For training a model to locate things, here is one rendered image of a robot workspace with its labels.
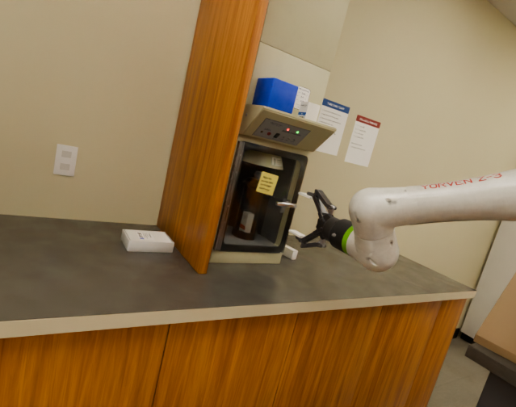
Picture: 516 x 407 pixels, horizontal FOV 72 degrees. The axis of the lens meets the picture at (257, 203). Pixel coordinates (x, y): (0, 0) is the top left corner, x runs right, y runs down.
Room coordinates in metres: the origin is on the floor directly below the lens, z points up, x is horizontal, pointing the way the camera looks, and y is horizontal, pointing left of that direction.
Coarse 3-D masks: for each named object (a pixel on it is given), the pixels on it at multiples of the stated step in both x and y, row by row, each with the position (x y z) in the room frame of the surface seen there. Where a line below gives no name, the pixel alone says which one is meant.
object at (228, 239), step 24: (240, 168) 1.22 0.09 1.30; (264, 168) 1.28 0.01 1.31; (288, 168) 1.33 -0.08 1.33; (240, 192) 1.23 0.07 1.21; (288, 192) 1.35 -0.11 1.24; (240, 216) 1.25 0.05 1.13; (264, 216) 1.30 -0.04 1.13; (288, 216) 1.37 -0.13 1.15; (240, 240) 1.26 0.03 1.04; (264, 240) 1.32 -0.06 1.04
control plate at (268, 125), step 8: (264, 120) 1.16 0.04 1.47; (272, 120) 1.17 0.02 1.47; (264, 128) 1.20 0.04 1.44; (272, 128) 1.21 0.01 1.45; (280, 128) 1.21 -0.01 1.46; (296, 128) 1.23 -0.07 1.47; (264, 136) 1.23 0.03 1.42; (272, 136) 1.24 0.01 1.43; (280, 136) 1.25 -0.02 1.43; (288, 136) 1.26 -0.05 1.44; (296, 136) 1.27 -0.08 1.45; (304, 136) 1.28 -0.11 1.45; (296, 144) 1.31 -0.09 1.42
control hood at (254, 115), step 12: (252, 108) 1.17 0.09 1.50; (264, 108) 1.12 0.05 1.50; (252, 120) 1.16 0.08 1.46; (276, 120) 1.18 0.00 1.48; (288, 120) 1.19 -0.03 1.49; (300, 120) 1.21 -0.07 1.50; (312, 120) 1.24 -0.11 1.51; (240, 132) 1.21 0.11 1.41; (252, 132) 1.20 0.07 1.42; (312, 132) 1.27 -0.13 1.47; (324, 132) 1.29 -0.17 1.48; (288, 144) 1.30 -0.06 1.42; (300, 144) 1.31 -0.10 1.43; (312, 144) 1.33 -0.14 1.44
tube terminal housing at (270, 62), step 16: (272, 48) 1.24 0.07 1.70; (256, 64) 1.22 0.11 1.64; (272, 64) 1.25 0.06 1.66; (288, 64) 1.29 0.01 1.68; (304, 64) 1.32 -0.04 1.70; (256, 80) 1.23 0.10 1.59; (288, 80) 1.30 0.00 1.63; (304, 80) 1.33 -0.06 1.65; (320, 80) 1.37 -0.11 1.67; (320, 96) 1.38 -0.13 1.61; (240, 128) 1.22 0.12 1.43; (272, 144) 1.30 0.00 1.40; (224, 192) 1.22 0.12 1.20; (224, 256) 1.25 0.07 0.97; (240, 256) 1.28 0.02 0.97; (256, 256) 1.33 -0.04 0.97; (272, 256) 1.37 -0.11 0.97
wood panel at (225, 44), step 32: (224, 0) 1.30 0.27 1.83; (256, 0) 1.11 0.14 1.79; (224, 32) 1.26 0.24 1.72; (256, 32) 1.10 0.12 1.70; (192, 64) 1.46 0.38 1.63; (224, 64) 1.21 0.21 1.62; (192, 96) 1.40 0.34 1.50; (224, 96) 1.17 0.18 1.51; (192, 128) 1.35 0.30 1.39; (224, 128) 1.13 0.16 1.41; (192, 160) 1.30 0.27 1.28; (224, 160) 1.10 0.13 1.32; (192, 192) 1.24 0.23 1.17; (160, 224) 1.46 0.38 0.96; (192, 224) 1.20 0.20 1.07; (192, 256) 1.15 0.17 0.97
